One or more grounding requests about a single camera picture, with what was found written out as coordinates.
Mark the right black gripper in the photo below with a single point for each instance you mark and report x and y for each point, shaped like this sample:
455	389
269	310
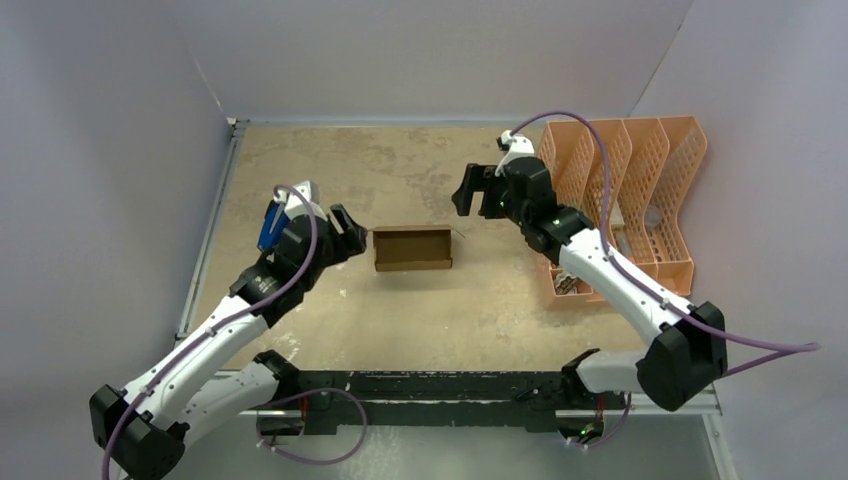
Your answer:
486	195

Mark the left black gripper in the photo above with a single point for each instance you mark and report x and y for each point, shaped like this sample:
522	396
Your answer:
347	243

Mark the brown cardboard box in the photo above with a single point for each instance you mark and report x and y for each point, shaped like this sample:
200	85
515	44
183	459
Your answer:
412	248

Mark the orange plastic file organizer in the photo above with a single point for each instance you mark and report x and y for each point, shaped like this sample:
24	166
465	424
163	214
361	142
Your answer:
654	161

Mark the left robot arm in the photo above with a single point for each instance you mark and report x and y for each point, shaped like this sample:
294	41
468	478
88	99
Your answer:
192	378

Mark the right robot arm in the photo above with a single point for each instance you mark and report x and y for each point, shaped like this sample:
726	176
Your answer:
681	357

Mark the blue stapler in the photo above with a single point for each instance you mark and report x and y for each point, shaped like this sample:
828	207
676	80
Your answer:
274	222

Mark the purple round item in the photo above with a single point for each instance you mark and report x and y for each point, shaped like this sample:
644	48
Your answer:
653	217

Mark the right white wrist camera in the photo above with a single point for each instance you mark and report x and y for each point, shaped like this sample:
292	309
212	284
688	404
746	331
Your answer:
513	146

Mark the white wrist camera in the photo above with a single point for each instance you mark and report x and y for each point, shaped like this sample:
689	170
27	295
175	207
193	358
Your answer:
297	200
513	146

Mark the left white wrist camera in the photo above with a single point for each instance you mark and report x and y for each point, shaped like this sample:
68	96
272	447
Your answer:
297	200

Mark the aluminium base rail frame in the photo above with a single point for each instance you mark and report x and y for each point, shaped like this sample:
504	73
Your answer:
538	402

